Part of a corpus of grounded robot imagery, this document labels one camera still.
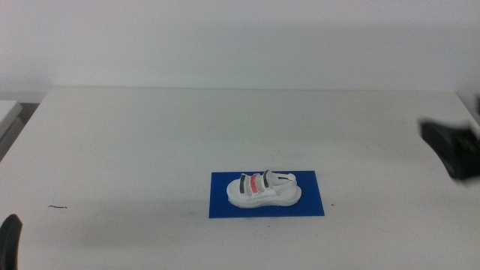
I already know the white sandal with striped straps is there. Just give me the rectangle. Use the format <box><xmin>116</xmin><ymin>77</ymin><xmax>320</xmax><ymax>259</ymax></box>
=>
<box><xmin>226</xmin><ymin>169</ymin><xmax>303</xmax><ymax>209</ymax></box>

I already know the blue rectangular mat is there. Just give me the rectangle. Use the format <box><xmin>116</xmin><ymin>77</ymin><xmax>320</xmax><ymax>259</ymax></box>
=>
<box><xmin>208</xmin><ymin>170</ymin><xmax>326</xmax><ymax>219</ymax></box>

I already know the white side table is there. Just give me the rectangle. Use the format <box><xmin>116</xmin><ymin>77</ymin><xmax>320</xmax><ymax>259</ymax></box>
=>
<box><xmin>0</xmin><ymin>100</ymin><xmax>26</xmax><ymax>162</ymax></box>

